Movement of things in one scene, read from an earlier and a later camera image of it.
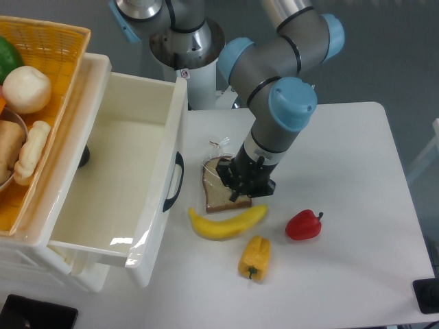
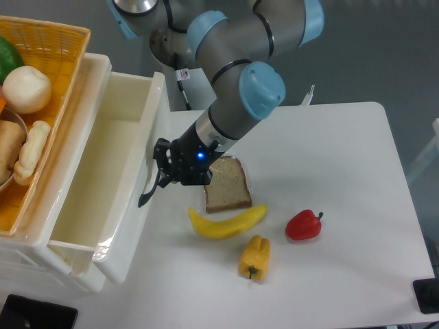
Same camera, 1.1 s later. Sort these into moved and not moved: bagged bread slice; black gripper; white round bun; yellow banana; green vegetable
Moved: black gripper
Not moved: green vegetable; yellow banana; bagged bread slice; white round bun
